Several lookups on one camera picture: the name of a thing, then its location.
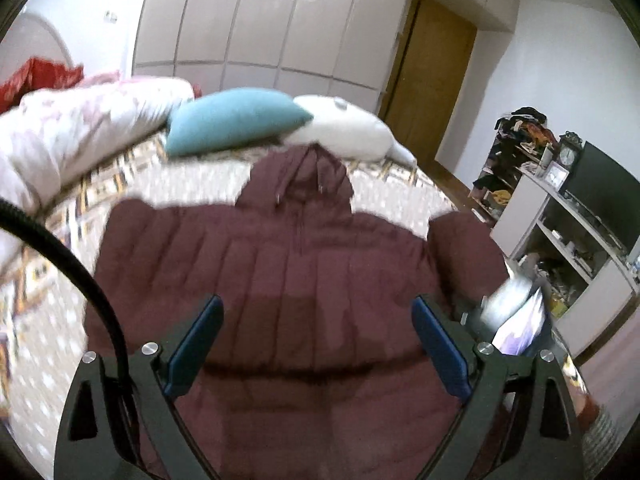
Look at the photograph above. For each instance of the ornate table clock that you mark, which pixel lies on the ornate table clock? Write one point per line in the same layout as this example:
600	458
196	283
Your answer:
569	150

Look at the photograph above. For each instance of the patterned bedspread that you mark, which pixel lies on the patterned bedspread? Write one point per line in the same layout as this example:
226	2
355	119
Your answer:
200	180

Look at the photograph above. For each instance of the white wardrobe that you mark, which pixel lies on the white wardrobe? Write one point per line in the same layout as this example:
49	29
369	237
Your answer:
250	20

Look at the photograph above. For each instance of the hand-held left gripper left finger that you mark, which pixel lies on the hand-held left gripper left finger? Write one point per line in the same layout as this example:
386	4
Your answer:
197	340

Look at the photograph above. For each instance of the white plush pillow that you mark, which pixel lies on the white plush pillow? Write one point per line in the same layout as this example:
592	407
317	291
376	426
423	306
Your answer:
345	127

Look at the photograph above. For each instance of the wooden door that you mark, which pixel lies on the wooden door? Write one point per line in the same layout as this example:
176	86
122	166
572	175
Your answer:
430	85

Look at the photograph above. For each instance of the small picture frame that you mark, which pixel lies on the small picture frame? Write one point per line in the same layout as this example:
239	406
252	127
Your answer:
555	176

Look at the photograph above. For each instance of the black television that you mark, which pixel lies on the black television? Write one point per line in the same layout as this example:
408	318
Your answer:
607	195

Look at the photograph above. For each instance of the red patterned cloth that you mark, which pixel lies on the red patterned cloth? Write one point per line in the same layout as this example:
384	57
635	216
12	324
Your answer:
35	77

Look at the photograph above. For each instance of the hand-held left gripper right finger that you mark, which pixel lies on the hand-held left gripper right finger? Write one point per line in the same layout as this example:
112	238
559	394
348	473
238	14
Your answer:
440	345

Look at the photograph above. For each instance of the cluttered clothes shelf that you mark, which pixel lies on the cluttered clothes shelf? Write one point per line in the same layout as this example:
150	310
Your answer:
515	135

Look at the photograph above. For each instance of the teal pillow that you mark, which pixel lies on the teal pillow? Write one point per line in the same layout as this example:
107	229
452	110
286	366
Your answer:
225	117

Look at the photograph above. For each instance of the white shelf unit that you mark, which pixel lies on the white shelf unit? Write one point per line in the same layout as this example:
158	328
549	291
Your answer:
520	205

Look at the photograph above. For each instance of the white headboard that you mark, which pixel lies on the white headboard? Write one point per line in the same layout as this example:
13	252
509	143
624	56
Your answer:
40	40

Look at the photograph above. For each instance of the maroon puffer jacket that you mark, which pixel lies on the maroon puffer jacket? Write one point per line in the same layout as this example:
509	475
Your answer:
300	270

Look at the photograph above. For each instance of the pink floral blanket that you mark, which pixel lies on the pink floral blanket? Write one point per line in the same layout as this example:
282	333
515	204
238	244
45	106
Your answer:
75	125

